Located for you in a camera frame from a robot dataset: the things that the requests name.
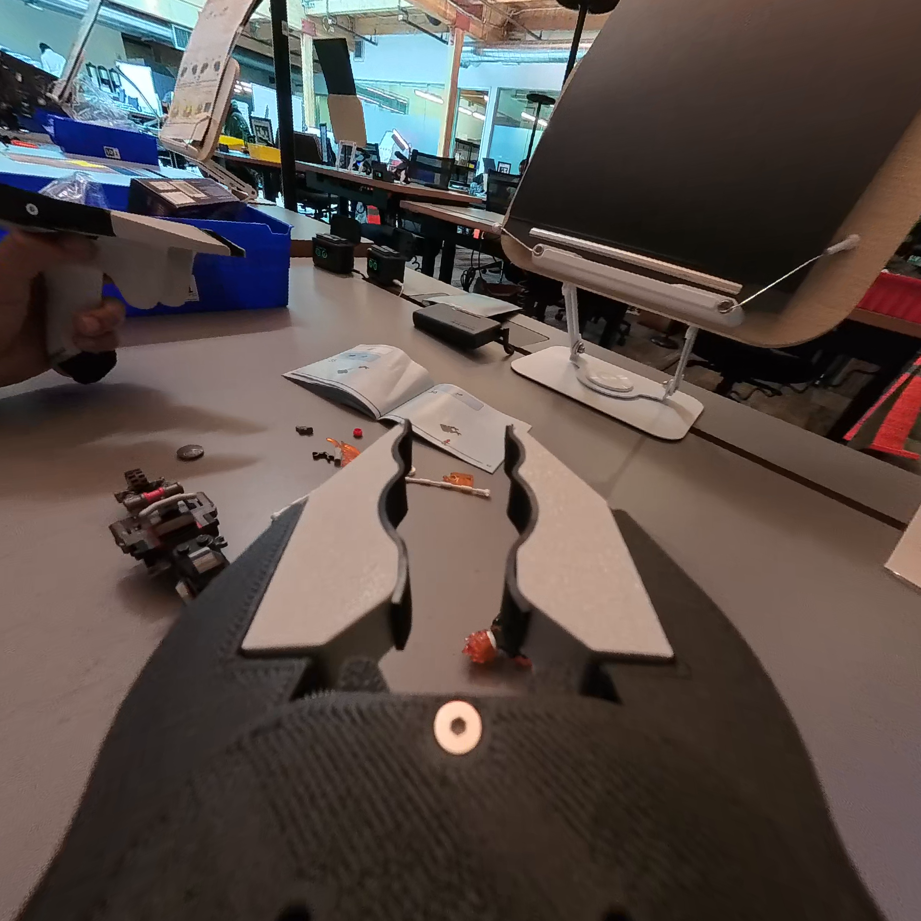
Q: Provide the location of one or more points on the small blue storage bin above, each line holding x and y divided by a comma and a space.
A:
101, 140

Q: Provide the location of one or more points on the red storage bin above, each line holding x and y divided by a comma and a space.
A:
892, 295

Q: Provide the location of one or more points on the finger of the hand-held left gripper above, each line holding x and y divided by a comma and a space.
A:
158, 237

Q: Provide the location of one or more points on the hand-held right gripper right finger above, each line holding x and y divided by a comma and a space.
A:
597, 575

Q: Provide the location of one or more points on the black battery charger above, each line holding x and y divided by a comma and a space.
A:
333, 253
385, 264

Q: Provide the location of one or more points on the black lego clip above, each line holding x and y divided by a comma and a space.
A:
325, 456

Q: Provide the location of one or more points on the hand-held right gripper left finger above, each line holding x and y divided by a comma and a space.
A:
324, 568

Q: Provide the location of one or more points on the white paper sheet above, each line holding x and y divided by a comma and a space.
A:
906, 565

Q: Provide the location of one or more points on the person's left hand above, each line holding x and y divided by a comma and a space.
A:
21, 309

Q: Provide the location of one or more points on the clear plastic bag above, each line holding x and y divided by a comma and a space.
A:
72, 187

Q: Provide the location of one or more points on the black pole lamp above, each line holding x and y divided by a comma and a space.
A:
284, 108

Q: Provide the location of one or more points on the lego motorcycle model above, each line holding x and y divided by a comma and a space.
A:
169, 532

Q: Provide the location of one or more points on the large blue storage bin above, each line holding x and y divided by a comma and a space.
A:
244, 280

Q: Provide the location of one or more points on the dark product box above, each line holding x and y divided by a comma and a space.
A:
183, 194

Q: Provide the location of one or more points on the beige printed board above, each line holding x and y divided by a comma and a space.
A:
208, 79

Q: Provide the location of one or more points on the black portable monitor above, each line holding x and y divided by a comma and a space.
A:
719, 129

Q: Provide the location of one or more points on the red mesh panel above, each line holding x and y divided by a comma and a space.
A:
889, 417

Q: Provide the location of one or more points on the long wooden desk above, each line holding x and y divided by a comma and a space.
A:
374, 180

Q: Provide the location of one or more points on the large orange flame lego piece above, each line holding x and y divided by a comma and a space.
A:
345, 452

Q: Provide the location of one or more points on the round grey table cap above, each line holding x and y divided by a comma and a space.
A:
190, 452

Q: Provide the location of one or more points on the black power brick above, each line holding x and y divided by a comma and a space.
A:
457, 325

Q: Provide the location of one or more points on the lego instruction booklet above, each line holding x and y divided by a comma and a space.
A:
403, 403

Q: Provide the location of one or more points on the black and orange lego figure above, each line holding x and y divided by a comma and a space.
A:
489, 644

